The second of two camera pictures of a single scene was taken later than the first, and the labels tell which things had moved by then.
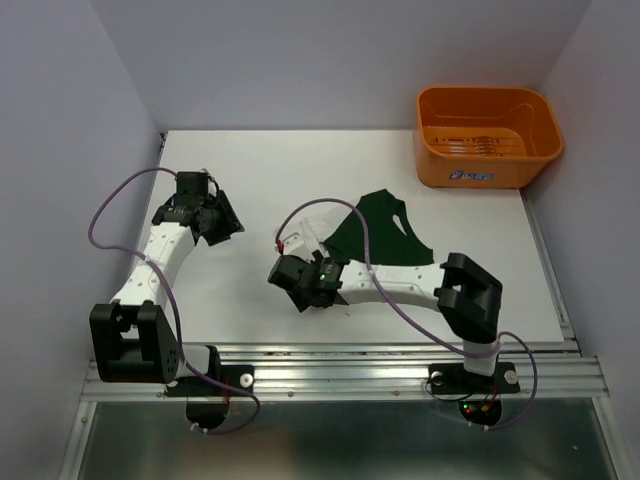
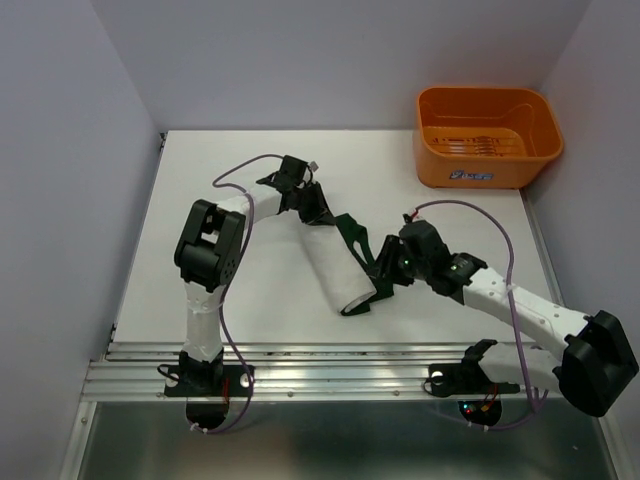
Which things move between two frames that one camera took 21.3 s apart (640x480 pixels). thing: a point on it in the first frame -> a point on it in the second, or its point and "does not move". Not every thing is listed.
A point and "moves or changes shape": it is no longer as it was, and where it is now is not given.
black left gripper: (231, 222) -> (321, 214)
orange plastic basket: (484, 137) does not move
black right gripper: (300, 299) -> (383, 267)
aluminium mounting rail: (374, 372) does not move
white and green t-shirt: (392, 236) moves or changes shape
